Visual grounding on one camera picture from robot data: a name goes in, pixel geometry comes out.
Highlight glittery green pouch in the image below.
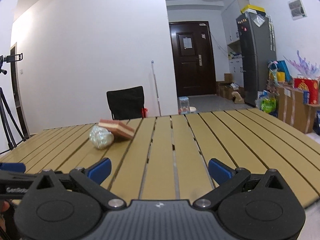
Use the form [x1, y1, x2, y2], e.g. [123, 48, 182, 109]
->
[89, 125, 114, 150]

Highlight layered cake sponge toy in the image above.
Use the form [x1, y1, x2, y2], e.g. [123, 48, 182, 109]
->
[98, 119, 135, 140]

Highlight left hand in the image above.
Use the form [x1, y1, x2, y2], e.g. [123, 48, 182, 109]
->
[0, 200, 10, 231]

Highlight folding camping table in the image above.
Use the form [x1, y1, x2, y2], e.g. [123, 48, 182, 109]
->
[1, 109, 319, 207]

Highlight black folding chair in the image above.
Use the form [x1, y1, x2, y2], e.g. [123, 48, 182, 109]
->
[106, 86, 145, 120]

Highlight clear plastic jar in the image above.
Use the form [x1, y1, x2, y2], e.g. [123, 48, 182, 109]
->
[178, 96, 190, 114]

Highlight cardboard boxes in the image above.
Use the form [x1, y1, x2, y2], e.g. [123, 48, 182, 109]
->
[278, 86, 319, 134]

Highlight white mop pole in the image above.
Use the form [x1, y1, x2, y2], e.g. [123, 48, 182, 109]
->
[151, 60, 162, 116]

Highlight dark entrance door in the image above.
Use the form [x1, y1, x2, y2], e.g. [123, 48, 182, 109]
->
[169, 21, 216, 96]

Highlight red gift box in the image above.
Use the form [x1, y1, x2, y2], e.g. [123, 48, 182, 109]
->
[293, 78, 319, 105]

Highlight grey refrigerator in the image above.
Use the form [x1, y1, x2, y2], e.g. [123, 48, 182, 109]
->
[236, 12, 276, 106]

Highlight black camera tripod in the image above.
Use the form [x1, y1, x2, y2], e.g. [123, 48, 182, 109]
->
[0, 52, 27, 156]

